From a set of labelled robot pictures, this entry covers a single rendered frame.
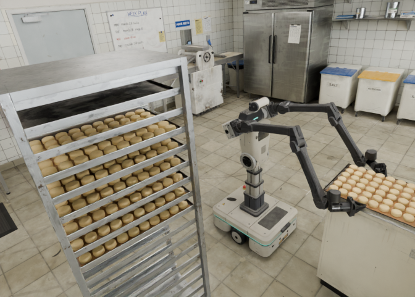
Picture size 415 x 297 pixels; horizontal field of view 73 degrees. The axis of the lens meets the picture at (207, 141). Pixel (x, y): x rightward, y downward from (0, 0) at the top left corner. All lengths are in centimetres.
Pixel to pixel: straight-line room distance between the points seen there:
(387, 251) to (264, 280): 96
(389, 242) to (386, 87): 362
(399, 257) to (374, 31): 446
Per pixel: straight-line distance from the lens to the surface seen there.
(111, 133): 110
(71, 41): 502
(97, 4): 519
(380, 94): 533
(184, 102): 119
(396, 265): 207
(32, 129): 104
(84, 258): 140
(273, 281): 251
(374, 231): 197
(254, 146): 220
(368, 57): 595
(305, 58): 535
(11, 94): 97
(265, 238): 246
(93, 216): 130
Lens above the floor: 201
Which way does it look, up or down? 27 degrees down
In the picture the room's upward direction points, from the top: 5 degrees counter-clockwise
